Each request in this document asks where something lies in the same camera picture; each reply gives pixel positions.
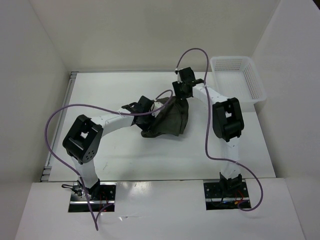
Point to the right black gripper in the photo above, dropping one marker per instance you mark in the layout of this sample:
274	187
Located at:
179	94

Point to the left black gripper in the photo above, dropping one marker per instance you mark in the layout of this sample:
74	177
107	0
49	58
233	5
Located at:
146	128

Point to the olive green shorts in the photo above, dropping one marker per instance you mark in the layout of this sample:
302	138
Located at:
171	120

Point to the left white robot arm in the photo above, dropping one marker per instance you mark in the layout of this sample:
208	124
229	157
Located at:
83	139

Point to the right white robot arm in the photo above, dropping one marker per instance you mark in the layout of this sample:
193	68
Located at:
226	120

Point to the white plastic basket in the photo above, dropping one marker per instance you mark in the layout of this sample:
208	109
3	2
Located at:
237	76

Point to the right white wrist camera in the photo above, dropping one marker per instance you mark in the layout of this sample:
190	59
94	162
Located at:
176	71

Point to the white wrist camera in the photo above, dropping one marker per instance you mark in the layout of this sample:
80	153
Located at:
176	71
155	108

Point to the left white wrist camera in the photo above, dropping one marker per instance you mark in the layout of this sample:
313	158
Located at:
155	108

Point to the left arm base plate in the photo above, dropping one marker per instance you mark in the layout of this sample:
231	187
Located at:
103	201

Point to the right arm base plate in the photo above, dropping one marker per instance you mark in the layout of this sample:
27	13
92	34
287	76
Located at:
215	199

